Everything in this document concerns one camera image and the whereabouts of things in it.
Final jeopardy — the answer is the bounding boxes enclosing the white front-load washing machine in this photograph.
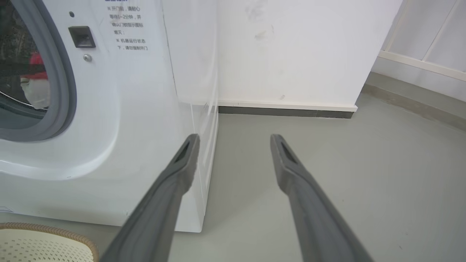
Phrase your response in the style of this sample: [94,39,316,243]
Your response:
[0,0,219,233]

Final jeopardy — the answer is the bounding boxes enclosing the grey rubber door gasket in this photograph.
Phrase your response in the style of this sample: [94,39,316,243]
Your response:
[0,0,77,142]

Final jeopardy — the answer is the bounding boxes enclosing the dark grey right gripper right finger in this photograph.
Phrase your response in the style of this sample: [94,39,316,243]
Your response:
[270,134,374,262]

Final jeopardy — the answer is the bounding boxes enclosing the cream perforated laundry basket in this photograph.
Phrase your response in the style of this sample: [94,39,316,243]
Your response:
[0,222,100,262]

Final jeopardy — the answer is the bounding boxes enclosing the red and white garment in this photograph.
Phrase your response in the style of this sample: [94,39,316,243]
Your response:
[20,51,50,110]

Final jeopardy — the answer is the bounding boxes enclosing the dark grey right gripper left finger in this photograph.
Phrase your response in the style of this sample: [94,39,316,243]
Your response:
[100,134,200,262]

